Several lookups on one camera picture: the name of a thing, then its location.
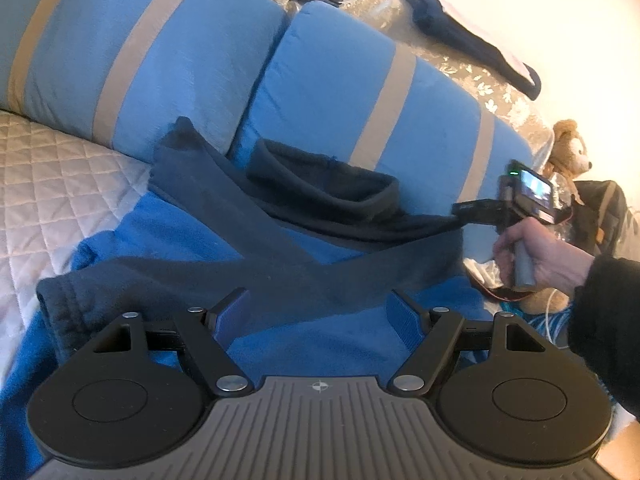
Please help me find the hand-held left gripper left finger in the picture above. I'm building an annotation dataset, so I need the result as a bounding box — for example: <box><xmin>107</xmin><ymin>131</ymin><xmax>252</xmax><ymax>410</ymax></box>
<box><xmin>92</xmin><ymin>287</ymin><xmax>253</xmax><ymax>395</ymax></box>

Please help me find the white cable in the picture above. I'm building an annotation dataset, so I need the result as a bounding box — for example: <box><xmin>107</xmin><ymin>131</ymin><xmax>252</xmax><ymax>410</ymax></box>
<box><xmin>546</xmin><ymin>289</ymin><xmax>572</xmax><ymax>347</ymax></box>

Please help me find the blue cable bundle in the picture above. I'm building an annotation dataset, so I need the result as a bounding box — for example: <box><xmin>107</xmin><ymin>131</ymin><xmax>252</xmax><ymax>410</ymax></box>
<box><xmin>530</xmin><ymin>305</ymin><xmax>575</xmax><ymax>350</ymax></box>

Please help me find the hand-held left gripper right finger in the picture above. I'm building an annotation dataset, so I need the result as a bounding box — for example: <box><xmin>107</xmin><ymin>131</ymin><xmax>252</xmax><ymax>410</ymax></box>
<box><xmin>385</xmin><ymin>288</ymin><xmax>548</xmax><ymax>395</ymax></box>

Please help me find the blue striped pillow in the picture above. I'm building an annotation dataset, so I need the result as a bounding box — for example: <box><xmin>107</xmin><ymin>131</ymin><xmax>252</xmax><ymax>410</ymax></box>
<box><xmin>227</xmin><ymin>0</ymin><xmax>537</xmax><ymax>202</ymax></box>
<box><xmin>0</xmin><ymin>0</ymin><xmax>292</xmax><ymax>162</ymax></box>

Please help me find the clear floral plastic cover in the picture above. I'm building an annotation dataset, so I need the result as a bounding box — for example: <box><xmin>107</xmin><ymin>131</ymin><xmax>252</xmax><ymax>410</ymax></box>
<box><xmin>287</xmin><ymin>0</ymin><xmax>557</xmax><ymax>162</ymax></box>

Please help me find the black backpack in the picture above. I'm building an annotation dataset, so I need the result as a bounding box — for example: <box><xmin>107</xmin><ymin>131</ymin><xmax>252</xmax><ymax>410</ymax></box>
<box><xmin>570</xmin><ymin>177</ymin><xmax>635</xmax><ymax>257</ymax></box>

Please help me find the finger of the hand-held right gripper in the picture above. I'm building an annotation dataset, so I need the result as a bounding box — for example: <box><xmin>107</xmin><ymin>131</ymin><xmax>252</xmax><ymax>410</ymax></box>
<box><xmin>451</xmin><ymin>200</ymin><xmax>501</xmax><ymax>222</ymax></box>

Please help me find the pale quilted lace bedspread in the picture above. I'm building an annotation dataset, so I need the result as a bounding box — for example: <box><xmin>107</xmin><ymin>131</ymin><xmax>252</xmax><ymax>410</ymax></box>
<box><xmin>0</xmin><ymin>107</ymin><xmax>157</xmax><ymax>378</ymax></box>

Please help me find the person's right hand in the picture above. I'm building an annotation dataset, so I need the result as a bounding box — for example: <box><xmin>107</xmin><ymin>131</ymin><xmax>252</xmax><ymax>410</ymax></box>
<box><xmin>492</xmin><ymin>219</ymin><xmax>597</xmax><ymax>302</ymax></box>

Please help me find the brown teddy bear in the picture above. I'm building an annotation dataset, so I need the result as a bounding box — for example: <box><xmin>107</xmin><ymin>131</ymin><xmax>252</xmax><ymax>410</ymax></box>
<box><xmin>520</xmin><ymin>119</ymin><xmax>596</xmax><ymax>317</ymax></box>

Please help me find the blue fleece jacket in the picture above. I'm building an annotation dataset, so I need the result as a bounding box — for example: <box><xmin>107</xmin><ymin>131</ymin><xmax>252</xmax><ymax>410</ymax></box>
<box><xmin>0</xmin><ymin>116</ymin><xmax>576</xmax><ymax>461</ymax></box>

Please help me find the navy garment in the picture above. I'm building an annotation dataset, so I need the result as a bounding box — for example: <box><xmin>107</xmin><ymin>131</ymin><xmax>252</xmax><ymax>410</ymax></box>
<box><xmin>370</xmin><ymin>0</ymin><xmax>545</xmax><ymax>100</ymax></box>

